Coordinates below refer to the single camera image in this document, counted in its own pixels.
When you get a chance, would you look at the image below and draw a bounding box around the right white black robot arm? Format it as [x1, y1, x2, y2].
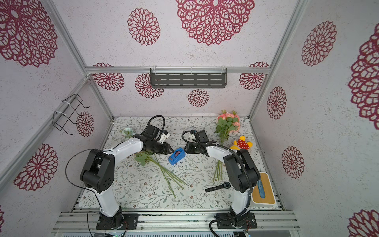
[181, 130, 261, 237]

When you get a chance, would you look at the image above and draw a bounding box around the yellow plush toy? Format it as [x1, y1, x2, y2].
[230, 136, 253, 151]

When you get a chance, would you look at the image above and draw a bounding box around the blue tape dispenser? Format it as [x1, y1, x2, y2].
[168, 148, 186, 165]

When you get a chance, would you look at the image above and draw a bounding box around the dark grey wall shelf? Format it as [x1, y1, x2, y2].
[150, 68, 228, 89]

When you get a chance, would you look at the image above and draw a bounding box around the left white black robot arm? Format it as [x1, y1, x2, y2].
[80, 115, 174, 230]

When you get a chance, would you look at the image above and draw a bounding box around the floral patterned table mat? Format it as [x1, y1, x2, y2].
[77, 117, 266, 209]

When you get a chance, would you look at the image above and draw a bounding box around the pink rose bouquet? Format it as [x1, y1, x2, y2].
[120, 127, 187, 199]
[213, 110, 240, 182]

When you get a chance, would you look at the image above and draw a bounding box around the blue tool on tray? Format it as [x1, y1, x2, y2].
[257, 180, 265, 199]

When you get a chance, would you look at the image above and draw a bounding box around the black wire wall rack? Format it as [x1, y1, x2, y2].
[52, 93, 90, 135]

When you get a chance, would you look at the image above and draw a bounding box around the black wristwatch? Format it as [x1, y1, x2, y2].
[205, 182, 231, 193]

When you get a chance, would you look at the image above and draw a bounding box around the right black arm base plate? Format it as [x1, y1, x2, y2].
[215, 211, 258, 229]

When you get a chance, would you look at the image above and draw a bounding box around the wooden tray white rim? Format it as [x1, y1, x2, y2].
[251, 172, 276, 207]

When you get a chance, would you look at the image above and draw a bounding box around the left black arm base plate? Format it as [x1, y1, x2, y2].
[95, 214, 139, 230]

